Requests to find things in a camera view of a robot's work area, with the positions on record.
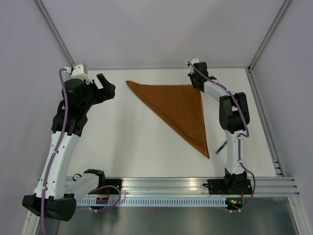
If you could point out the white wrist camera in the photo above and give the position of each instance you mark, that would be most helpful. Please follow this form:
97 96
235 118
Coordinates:
79 71
191 65

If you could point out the orange-brown cloth napkin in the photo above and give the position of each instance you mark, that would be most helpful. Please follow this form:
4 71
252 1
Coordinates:
180 107

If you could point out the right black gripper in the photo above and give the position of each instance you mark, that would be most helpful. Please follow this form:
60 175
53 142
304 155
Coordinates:
191 76

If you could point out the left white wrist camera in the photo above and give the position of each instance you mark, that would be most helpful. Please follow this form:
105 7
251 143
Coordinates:
79 71

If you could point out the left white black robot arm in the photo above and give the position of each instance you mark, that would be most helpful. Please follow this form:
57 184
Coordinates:
51 199

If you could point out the right aluminium frame post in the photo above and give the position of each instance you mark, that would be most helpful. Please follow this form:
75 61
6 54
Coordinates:
270 32

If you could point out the left aluminium frame post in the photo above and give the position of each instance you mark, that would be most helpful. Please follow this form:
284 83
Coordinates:
54 31

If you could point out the aluminium frame post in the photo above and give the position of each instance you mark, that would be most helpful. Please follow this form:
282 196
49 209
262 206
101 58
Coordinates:
270 32
54 31

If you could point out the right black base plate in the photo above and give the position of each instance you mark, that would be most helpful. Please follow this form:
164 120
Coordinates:
218 187

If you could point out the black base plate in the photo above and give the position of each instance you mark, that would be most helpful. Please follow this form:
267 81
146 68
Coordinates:
218 187
117 183

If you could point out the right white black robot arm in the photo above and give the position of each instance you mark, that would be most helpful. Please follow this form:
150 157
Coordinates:
233 118

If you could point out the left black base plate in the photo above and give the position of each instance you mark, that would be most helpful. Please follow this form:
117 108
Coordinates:
117 183

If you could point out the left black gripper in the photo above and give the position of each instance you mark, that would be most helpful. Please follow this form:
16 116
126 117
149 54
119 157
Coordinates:
107 92

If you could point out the green-handled steel knife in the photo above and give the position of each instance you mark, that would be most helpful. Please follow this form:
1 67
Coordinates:
221 148

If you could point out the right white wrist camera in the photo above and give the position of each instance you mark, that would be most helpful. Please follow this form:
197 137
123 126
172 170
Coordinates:
191 65

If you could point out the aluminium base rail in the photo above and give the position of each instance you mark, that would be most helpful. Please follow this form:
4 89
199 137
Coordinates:
193 186

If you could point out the white slotted cable duct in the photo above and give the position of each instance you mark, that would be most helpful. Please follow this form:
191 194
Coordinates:
154 202

